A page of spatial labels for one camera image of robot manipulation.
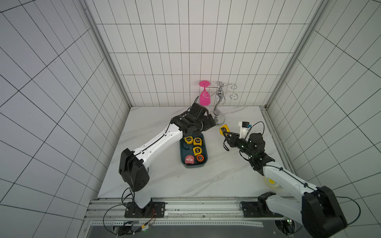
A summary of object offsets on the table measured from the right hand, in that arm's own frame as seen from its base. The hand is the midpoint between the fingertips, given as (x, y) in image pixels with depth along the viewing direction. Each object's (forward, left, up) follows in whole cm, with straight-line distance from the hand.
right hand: (220, 132), depth 80 cm
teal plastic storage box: (-4, +8, -17) cm, 19 cm away
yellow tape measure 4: (-3, +13, -17) cm, 21 cm away
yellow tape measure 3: (+5, +19, -17) cm, 26 cm away
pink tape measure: (-9, +17, -17) cm, 26 cm away
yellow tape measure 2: (+4, +13, -17) cm, 22 cm away
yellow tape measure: (+1, -2, +2) cm, 3 cm away
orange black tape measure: (-8, +11, -16) cm, 21 cm away
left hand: (0, +7, +3) cm, 8 cm away
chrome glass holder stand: (+25, -3, -17) cm, 30 cm away
